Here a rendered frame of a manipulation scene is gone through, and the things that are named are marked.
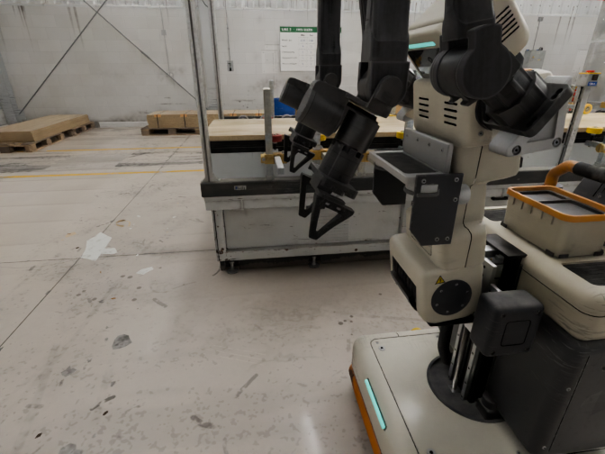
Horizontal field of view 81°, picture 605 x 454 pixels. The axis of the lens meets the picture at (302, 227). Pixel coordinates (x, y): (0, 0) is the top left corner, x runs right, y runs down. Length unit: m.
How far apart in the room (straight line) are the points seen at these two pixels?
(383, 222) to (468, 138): 1.71
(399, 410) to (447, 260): 0.56
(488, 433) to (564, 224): 0.63
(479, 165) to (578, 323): 0.40
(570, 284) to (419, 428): 0.58
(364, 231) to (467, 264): 1.55
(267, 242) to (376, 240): 0.75
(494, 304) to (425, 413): 0.48
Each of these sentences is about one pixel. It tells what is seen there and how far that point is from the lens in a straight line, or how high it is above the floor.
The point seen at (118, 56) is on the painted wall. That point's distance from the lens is 9.42.
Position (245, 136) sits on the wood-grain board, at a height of 0.89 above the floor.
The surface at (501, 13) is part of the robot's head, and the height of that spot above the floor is 1.33.
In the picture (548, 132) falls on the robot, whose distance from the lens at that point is 0.73.
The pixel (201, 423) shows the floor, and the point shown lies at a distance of 1.60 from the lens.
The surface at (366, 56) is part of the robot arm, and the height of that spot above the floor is 1.26.
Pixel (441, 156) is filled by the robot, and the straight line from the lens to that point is 0.81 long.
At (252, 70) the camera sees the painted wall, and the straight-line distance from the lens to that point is 8.99.
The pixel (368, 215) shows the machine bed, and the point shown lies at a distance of 2.38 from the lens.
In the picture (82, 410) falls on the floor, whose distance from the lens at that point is 1.81.
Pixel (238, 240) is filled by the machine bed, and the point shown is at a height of 0.23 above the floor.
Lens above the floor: 1.24
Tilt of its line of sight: 24 degrees down
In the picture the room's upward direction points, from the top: straight up
